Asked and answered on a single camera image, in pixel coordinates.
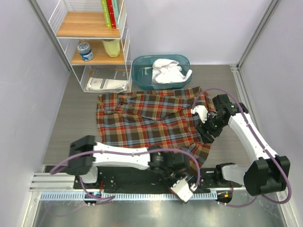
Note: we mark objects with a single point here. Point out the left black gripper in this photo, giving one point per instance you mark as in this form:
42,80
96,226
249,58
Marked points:
180,174

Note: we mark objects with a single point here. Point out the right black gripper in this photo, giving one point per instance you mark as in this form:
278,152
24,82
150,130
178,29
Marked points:
202,128

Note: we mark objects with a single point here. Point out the plaid flannel long sleeve shirt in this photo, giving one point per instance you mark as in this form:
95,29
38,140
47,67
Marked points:
157,117

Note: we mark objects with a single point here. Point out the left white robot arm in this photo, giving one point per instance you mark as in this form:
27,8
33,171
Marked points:
86,156

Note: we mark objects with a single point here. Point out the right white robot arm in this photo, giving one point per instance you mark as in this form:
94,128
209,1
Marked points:
268,172

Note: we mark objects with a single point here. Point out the white long sleeve shirt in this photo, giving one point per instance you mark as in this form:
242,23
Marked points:
165,71

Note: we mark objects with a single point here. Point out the teal plastic basin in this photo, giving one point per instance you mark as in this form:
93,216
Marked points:
142,71

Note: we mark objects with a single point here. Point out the grey white booklet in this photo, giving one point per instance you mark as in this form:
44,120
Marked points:
103,80

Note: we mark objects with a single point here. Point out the yellow plastic container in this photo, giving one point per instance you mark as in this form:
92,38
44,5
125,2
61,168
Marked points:
112,47

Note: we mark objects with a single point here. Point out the blue white jar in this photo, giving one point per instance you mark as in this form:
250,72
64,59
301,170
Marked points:
85,51

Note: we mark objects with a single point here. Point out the teal book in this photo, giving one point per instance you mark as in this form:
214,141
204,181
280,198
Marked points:
116,9

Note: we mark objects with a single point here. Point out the red book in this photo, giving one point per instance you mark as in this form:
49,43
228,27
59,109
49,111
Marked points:
111,14

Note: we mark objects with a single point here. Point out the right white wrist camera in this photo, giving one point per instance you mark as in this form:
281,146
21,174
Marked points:
201,111

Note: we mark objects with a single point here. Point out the white slotted cable duct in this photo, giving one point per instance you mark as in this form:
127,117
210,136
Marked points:
82,196

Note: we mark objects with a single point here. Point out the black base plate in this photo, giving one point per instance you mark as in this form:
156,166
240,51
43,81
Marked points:
131,180

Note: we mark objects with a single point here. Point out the white wire wooden shelf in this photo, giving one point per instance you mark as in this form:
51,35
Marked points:
79,21

